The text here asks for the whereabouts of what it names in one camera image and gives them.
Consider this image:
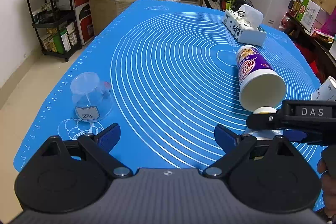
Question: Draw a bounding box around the black shelf rack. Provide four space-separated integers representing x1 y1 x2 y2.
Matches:
26 0 81 62

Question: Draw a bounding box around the blue white paper cup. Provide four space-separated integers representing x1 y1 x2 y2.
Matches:
244 106 283 140

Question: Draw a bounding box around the person's right hand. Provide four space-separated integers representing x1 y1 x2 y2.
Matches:
317 159 336 218

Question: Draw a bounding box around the purple paper cup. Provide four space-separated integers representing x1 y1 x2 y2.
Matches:
236 45 286 112

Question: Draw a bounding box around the blue silicone mat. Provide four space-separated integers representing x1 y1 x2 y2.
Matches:
12 0 326 212

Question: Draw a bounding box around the clear plastic measuring cup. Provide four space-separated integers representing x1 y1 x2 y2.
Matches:
70 72 113 122

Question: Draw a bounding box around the tissue box with tissue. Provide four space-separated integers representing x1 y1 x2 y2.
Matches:
223 4 266 46

